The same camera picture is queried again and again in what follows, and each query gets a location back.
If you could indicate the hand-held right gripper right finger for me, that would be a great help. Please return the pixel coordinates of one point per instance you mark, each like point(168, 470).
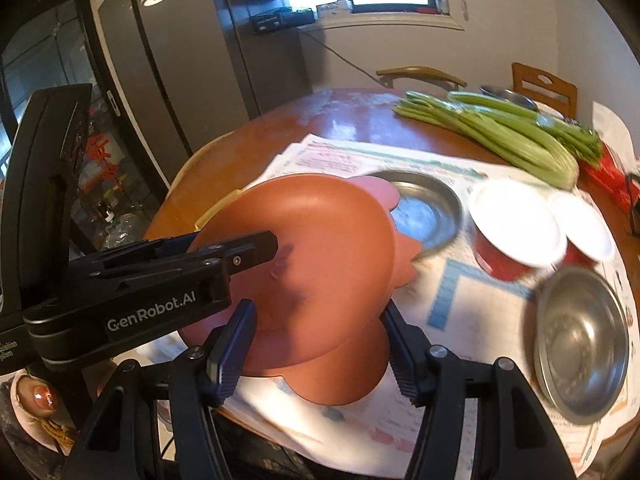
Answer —
point(404, 360)

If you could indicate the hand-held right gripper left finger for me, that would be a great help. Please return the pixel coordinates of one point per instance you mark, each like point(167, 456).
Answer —
point(231, 355)

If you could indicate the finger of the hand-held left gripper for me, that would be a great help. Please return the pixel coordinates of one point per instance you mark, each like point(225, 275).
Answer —
point(165, 246)
point(245, 250)

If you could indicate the shallow steel plate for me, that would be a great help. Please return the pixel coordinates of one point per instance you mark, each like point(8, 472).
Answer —
point(430, 215)

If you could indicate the wide steel bowl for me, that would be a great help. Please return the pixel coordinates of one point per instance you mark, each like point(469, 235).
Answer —
point(580, 350)

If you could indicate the person's left hand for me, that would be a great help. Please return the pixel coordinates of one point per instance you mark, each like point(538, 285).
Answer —
point(42, 396)

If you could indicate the printed newspaper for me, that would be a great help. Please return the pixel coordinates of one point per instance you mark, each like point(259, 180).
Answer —
point(465, 310)

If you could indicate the glass door cabinet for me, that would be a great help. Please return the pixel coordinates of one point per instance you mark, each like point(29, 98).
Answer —
point(115, 170)

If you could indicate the grey refrigerator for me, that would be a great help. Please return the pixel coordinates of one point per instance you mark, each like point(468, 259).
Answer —
point(200, 60)

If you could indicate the thick celery bunch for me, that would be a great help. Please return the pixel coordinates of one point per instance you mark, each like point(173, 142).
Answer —
point(525, 152)

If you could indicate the curved back wooden chair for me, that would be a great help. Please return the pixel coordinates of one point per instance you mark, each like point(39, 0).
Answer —
point(420, 72)

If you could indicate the slim celery bunch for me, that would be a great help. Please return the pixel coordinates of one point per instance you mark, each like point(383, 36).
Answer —
point(500, 102)

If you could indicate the red tissue pack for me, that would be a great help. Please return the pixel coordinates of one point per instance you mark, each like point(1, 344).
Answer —
point(607, 175)

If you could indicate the deep steel bowl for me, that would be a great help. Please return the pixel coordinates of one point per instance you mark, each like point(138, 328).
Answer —
point(505, 94)

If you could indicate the slat back wooden chair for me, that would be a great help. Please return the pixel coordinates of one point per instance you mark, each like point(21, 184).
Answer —
point(522, 77)

